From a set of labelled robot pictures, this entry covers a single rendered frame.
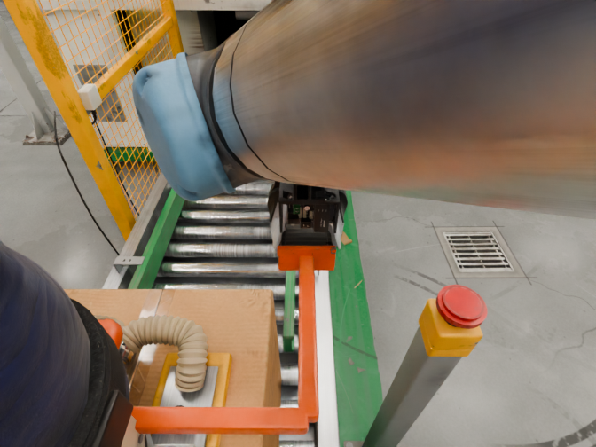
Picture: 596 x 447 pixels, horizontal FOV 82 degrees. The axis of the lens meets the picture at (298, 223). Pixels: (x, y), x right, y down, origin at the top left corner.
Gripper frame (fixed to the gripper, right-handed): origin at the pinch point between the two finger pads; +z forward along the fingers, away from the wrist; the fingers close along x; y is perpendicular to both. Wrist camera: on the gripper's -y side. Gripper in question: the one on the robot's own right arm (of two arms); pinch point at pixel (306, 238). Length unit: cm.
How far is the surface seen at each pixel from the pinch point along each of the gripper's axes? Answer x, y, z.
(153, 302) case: -26.7, 3.3, 13.4
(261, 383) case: -6.6, 17.2, 13.0
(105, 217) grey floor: -122, -119, 110
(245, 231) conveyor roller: -21, -54, 54
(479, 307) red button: 25.1, 9.6, 4.0
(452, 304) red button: 21.4, 9.2, 4.1
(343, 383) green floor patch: 18, -19, 108
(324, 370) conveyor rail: 5.6, 0.3, 48.7
